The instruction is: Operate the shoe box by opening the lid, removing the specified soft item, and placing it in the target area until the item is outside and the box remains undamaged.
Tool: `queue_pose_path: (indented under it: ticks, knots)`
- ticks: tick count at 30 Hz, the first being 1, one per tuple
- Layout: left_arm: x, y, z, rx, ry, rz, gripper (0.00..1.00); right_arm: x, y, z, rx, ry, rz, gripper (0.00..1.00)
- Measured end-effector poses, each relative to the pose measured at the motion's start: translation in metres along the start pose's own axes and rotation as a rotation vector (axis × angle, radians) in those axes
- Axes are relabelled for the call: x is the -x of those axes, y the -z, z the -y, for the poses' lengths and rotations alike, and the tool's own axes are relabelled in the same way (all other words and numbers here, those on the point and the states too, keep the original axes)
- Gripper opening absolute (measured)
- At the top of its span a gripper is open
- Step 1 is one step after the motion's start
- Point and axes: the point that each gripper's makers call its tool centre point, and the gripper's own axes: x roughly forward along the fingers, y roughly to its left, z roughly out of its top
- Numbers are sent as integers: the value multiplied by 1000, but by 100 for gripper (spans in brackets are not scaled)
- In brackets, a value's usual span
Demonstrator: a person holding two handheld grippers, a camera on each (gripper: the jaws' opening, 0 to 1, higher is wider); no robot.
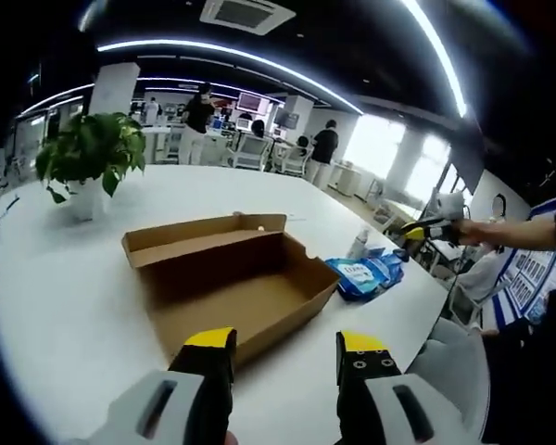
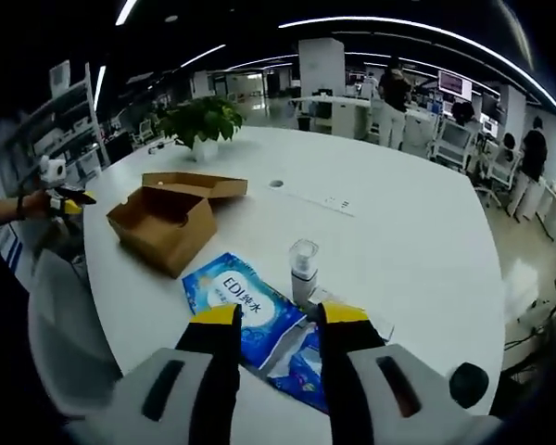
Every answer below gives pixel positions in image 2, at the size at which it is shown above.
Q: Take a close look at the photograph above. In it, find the white spray bottle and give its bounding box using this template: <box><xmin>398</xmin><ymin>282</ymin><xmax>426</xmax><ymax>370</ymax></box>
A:
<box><xmin>288</xmin><ymin>238</ymin><xmax>321</xmax><ymax>303</ymax></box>

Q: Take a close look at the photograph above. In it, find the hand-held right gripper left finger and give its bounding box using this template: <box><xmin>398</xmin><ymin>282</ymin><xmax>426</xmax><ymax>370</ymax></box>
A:
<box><xmin>71</xmin><ymin>303</ymin><xmax>243</xmax><ymax>445</ymax></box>

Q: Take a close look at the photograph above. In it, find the white mesh office chair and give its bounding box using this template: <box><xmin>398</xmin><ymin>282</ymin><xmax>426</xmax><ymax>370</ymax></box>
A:
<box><xmin>435</xmin><ymin>121</ymin><xmax>477</xmax><ymax>172</ymax></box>
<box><xmin>486</xmin><ymin>141</ymin><xmax>524</xmax><ymax>189</ymax></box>

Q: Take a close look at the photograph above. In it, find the person's black clothing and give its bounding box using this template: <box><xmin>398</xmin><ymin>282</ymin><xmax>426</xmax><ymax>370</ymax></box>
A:
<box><xmin>0</xmin><ymin>224</ymin><xmax>43</xmax><ymax>412</ymax></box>

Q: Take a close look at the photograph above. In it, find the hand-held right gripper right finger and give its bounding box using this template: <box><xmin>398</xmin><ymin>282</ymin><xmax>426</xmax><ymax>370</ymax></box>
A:
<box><xmin>317</xmin><ymin>300</ymin><xmax>504</xmax><ymax>445</ymax></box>

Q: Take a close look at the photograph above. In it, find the metal shelving rack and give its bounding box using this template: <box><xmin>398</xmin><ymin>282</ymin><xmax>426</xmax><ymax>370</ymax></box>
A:
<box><xmin>25</xmin><ymin>59</ymin><xmax>110</xmax><ymax>180</ymax></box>

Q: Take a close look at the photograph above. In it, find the white standing desk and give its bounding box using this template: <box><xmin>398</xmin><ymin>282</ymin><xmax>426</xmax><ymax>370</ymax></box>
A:
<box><xmin>290</xmin><ymin>95</ymin><xmax>379</xmax><ymax>140</ymax></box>

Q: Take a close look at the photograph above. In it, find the brown cardboard shoe box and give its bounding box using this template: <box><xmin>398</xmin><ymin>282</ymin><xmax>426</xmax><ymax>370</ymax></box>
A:
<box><xmin>106</xmin><ymin>171</ymin><xmax>249</xmax><ymax>279</ymax></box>

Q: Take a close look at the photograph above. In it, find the black computer mouse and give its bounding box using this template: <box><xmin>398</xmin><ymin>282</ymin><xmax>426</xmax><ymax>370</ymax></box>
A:
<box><xmin>449</xmin><ymin>362</ymin><xmax>488</xmax><ymax>410</ymax></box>

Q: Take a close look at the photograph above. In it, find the wall monitor screen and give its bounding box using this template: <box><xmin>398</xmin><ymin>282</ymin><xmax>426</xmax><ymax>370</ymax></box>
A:
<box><xmin>436</xmin><ymin>70</ymin><xmax>474</xmax><ymax>99</ymax></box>

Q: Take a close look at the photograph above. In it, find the white ceiling light strip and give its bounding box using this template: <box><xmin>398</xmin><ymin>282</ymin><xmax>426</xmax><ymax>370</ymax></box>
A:
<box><xmin>277</xmin><ymin>17</ymin><xmax>556</xmax><ymax>117</ymax></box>
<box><xmin>115</xmin><ymin>0</ymin><xmax>139</xmax><ymax>27</ymax></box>

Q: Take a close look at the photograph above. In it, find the green potted plant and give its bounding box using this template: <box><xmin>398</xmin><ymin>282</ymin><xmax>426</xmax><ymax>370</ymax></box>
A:
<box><xmin>158</xmin><ymin>95</ymin><xmax>245</xmax><ymax>162</ymax></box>

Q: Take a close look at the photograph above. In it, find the blue soft item wipes pack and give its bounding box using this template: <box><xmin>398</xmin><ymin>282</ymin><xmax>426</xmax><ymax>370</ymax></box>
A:
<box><xmin>181</xmin><ymin>251</ymin><xmax>331</xmax><ymax>414</ymax></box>

